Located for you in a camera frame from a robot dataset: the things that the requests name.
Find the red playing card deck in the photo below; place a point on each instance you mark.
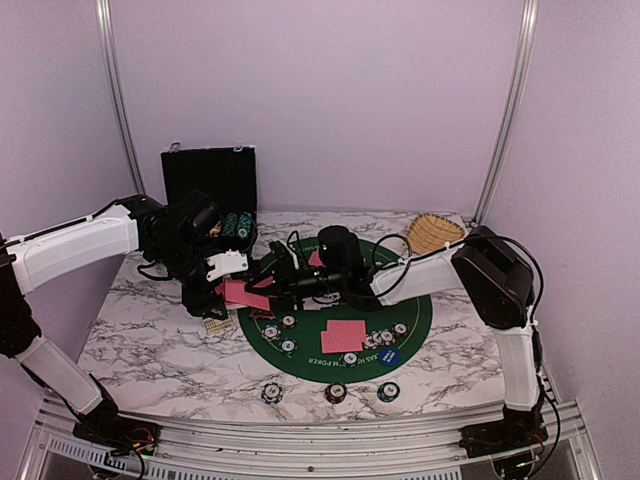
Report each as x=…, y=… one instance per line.
x=235, y=295

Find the red black chip stack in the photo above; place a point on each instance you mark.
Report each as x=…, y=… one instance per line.
x=335, y=393

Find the black triangular dealer button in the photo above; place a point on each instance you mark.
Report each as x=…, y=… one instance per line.
x=258, y=314

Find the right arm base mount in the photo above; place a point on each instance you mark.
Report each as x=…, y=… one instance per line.
x=499, y=437

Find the round green poker mat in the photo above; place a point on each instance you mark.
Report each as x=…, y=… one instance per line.
x=309, y=363

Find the white chips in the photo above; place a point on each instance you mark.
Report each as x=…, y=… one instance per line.
x=378, y=339
x=271, y=333

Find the red chips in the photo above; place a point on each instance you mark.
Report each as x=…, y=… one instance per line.
x=401, y=330
x=289, y=321

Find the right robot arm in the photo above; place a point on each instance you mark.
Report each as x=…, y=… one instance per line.
x=488, y=267

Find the green chips row in case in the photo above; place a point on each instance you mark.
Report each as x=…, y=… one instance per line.
x=230, y=226

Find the teal chips row in case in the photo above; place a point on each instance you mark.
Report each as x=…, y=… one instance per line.
x=244, y=226

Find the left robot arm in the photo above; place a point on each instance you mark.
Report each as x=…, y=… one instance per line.
x=45, y=274

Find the blue small blind button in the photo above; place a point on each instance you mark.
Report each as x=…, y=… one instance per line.
x=389, y=357

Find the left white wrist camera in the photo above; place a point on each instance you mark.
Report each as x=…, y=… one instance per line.
x=226, y=263

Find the teal chip stack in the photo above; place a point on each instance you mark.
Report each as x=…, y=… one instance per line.
x=388, y=392

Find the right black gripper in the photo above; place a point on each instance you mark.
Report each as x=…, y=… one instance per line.
x=286, y=284

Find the woven bamboo tray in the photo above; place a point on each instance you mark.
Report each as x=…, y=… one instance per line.
x=429, y=232

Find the right aluminium frame post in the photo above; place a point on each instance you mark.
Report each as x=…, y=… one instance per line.
x=515, y=94

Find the red card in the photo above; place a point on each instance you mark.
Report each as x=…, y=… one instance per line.
x=315, y=260
x=352, y=326

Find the blue gold card box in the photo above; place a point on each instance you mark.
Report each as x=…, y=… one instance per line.
x=217, y=327

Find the black poker chip case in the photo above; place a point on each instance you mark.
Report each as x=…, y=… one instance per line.
x=228, y=175

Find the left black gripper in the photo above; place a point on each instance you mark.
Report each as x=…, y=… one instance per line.
x=198, y=301

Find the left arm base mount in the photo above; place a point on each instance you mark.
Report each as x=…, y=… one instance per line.
x=124, y=435

